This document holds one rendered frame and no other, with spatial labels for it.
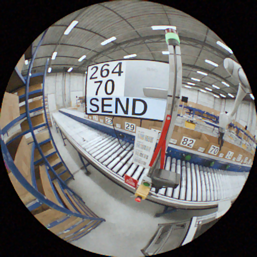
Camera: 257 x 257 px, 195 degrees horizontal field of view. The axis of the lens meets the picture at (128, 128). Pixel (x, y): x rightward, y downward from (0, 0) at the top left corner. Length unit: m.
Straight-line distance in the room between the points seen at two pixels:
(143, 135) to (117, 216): 1.24
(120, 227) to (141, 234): 0.31
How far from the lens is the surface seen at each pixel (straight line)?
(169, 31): 0.37
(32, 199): 0.34
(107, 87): 0.40
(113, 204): 1.38
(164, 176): 0.33
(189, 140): 0.97
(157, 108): 0.36
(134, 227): 1.36
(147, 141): 0.29
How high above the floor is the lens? 1.35
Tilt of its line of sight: 23 degrees down
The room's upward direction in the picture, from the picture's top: 3 degrees clockwise
